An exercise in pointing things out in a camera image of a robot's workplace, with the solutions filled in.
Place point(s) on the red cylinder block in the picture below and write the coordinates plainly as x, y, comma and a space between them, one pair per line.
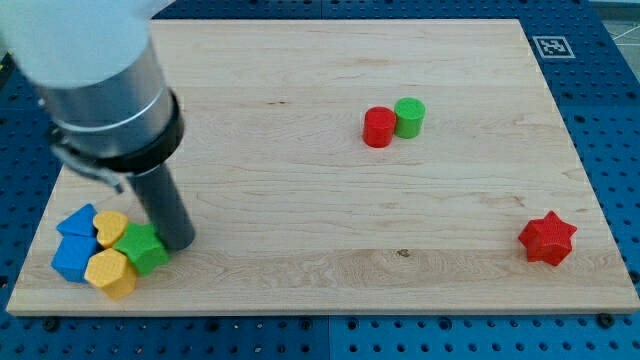
379, 127

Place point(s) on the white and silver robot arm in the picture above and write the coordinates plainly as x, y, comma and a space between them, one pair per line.
94, 66

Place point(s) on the blue cube block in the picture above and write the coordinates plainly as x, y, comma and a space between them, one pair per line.
72, 256

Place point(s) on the white fiducial marker tag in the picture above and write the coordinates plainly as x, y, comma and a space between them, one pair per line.
553, 47

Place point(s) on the blue triangle block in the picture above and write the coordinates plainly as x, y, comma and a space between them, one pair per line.
80, 223

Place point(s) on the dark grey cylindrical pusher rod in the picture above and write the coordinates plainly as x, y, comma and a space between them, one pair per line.
162, 202

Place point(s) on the light wooden board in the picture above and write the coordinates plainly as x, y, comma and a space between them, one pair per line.
295, 214

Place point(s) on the yellow hexagon block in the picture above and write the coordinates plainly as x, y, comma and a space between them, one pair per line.
112, 273

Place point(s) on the yellow heart block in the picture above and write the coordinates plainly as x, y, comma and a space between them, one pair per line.
110, 226

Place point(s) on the red star block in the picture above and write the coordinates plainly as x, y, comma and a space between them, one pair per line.
548, 239

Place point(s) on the green star block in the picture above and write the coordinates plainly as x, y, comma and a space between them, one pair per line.
142, 247

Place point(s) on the green cylinder block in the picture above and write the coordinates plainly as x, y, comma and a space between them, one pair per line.
410, 113

